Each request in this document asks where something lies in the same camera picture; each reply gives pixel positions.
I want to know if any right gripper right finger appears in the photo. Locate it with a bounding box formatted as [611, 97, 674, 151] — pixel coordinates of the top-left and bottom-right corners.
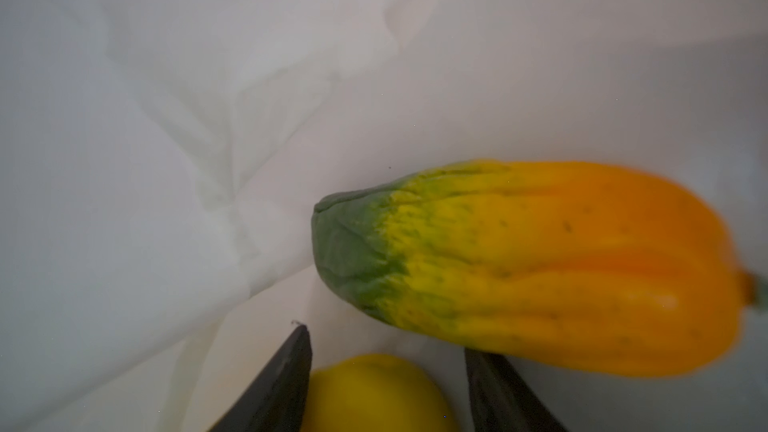
[464, 348, 567, 432]

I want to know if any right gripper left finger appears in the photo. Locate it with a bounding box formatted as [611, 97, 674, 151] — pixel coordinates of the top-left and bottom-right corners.
[210, 324, 313, 432]

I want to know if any orange toy mango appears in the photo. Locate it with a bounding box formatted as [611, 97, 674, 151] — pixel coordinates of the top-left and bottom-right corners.
[301, 354, 460, 432]

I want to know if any white plastic bag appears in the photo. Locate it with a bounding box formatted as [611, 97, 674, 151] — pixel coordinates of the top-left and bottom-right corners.
[1, 0, 767, 431]

